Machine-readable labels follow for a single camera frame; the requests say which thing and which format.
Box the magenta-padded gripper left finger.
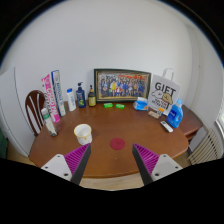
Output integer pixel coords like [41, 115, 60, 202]
[40, 143, 92, 186]

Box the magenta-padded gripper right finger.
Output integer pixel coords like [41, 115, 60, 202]
[132, 143, 184, 186]

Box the clear water bottle green label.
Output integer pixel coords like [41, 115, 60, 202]
[40, 107, 59, 138]

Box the white cup yellow rim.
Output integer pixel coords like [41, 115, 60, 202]
[73, 123, 93, 146]

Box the flat round red coaster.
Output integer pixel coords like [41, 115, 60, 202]
[109, 137, 126, 151]

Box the white remote control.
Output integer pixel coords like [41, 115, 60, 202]
[160, 120, 174, 133]

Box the small beige packet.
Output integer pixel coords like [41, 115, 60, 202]
[148, 110, 161, 120]

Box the blue detergent bottle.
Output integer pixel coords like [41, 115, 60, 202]
[165, 98, 184, 129]

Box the white radiator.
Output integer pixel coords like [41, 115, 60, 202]
[187, 128, 224, 166]

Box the blue and white tissue pack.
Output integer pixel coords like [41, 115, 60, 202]
[132, 96, 149, 112]

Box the white bottle blue cap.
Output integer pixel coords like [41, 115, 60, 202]
[66, 87, 77, 112]

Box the dark blue pump bottle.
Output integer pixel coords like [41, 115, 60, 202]
[75, 81, 87, 109]

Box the pink and white tube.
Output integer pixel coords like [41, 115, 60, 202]
[40, 73, 61, 124]

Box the amber pump bottle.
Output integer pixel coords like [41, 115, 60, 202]
[87, 84, 97, 108]

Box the white paper gift bag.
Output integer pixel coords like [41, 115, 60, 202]
[147, 67, 181, 117]

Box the green storage box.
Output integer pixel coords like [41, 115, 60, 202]
[0, 128, 8, 160]

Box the dark wooden chair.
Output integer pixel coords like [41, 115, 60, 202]
[24, 89, 47, 137]

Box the framed group photo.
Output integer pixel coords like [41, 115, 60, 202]
[93, 68, 152, 103]

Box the window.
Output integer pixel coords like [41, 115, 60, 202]
[214, 96, 224, 138]

